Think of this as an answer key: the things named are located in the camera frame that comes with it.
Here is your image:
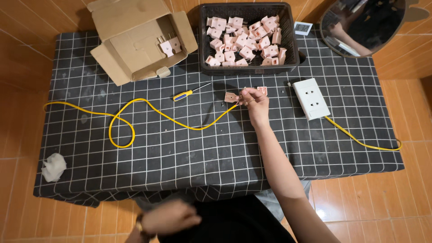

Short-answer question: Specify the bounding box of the pile of pink plug parts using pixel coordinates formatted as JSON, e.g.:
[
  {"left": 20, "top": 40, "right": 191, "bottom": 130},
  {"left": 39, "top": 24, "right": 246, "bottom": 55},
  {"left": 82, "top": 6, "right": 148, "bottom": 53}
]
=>
[{"left": 205, "top": 15, "right": 288, "bottom": 67}]

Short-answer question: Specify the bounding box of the yellow cable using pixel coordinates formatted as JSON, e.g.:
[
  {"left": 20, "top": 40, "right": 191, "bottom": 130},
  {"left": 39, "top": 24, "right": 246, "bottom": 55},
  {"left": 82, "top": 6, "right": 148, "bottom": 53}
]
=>
[
  {"left": 43, "top": 98, "right": 241, "bottom": 149},
  {"left": 325, "top": 115, "right": 403, "bottom": 151}
]

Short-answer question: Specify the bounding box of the small white digital display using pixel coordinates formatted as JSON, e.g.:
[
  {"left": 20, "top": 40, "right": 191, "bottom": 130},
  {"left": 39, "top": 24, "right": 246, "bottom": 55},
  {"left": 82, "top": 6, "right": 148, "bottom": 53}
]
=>
[{"left": 294, "top": 21, "right": 313, "bottom": 36}]

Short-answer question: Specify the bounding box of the person's left hand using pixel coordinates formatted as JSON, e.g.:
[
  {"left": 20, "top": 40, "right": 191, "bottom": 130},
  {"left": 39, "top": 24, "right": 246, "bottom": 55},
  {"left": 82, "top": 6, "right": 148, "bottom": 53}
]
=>
[{"left": 142, "top": 199, "right": 203, "bottom": 236}]

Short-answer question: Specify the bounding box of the pink two-pin plug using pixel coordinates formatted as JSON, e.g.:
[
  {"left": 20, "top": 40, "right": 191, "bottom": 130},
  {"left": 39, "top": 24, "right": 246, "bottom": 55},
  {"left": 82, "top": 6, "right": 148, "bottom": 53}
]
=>
[
  {"left": 168, "top": 32, "right": 183, "bottom": 54},
  {"left": 157, "top": 35, "right": 175, "bottom": 58}
]

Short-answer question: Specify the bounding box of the round mirror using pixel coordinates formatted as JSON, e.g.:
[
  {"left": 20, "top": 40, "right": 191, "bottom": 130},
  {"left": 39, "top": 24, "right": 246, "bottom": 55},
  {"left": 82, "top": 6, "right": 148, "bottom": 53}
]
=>
[{"left": 319, "top": 0, "right": 407, "bottom": 59}]

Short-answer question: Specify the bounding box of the yellow blue handled screwdriver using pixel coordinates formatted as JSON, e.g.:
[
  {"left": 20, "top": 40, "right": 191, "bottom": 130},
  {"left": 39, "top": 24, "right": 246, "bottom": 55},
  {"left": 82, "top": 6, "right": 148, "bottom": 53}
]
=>
[{"left": 173, "top": 82, "right": 213, "bottom": 102}]

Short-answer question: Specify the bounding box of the crumpled white tissue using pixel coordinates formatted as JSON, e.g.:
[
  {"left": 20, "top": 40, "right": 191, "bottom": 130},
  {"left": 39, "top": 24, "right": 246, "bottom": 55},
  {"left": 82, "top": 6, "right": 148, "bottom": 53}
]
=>
[{"left": 41, "top": 153, "right": 67, "bottom": 183}]

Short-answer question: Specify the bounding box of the person's right hand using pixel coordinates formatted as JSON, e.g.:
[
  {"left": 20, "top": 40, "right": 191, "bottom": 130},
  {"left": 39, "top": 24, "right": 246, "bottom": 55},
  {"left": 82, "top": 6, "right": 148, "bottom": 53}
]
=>
[{"left": 238, "top": 87, "right": 271, "bottom": 128}]

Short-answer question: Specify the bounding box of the white double wall socket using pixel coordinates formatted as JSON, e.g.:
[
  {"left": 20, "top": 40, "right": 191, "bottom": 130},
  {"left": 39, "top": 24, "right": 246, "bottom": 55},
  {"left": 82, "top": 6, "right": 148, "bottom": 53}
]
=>
[{"left": 292, "top": 78, "right": 331, "bottom": 121}]

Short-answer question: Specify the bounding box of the black plastic basket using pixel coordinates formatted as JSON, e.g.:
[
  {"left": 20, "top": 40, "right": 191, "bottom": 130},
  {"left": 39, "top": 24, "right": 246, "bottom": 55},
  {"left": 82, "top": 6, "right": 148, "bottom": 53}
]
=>
[{"left": 197, "top": 2, "right": 301, "bottom": 76}]

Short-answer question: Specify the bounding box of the open brown cardboard box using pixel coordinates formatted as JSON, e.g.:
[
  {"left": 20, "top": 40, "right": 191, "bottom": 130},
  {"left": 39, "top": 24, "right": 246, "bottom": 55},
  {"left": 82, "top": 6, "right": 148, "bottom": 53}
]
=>
[{"left": 87, "top": 0, "right": 198, "bottom": 86}]

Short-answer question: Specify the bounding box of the black white checked tablecloth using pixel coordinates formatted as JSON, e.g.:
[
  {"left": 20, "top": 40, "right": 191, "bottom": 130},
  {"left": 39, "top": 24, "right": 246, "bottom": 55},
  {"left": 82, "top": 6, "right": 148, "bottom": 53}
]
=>
[{"left": 33, "top": 29, "right": 405, "bottom": 208}]

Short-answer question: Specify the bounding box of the person's black shirt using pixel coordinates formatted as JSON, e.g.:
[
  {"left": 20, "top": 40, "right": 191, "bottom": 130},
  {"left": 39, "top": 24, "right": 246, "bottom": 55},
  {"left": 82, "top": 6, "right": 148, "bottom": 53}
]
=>
[{"left": 157, "top": 194, "right": 287, "bottom": 243}]

